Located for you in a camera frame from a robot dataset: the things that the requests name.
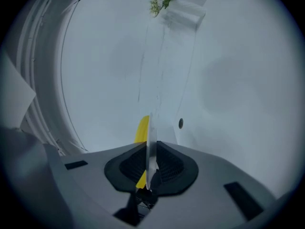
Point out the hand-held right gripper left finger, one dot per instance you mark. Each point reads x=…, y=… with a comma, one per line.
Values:
x=90, y=175

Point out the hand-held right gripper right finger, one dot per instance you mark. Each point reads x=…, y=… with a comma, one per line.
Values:
x=209, y=194

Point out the white round plate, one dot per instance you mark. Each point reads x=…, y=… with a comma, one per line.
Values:
x=151, y=147

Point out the yellow corn cob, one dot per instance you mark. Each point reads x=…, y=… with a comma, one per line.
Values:
x=141, y=130

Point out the grey round table grommet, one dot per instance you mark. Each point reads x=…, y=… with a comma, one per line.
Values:
x=180, y=123

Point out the white ribbed vase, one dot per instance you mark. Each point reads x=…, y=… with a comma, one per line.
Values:
x=183, y=13

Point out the white green flower bunch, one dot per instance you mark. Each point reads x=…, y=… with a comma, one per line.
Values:
x=157, y=1

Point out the white window frame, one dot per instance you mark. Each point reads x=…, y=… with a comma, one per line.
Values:
x=40, y=68

